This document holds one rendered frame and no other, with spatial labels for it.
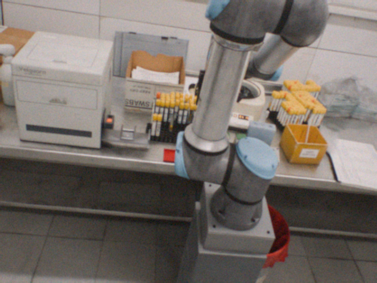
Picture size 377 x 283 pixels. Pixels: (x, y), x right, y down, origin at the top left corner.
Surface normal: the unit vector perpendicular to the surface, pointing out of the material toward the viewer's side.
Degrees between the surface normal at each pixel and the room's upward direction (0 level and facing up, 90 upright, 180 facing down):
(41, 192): 0
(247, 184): 93
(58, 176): 0
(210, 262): 90
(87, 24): 90
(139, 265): 0
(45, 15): 90
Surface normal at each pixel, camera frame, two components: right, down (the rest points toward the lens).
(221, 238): 0.03, 0.58
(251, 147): 0.32, -0.73
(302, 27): 0.19, 0.87
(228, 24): -0.49, 0.47
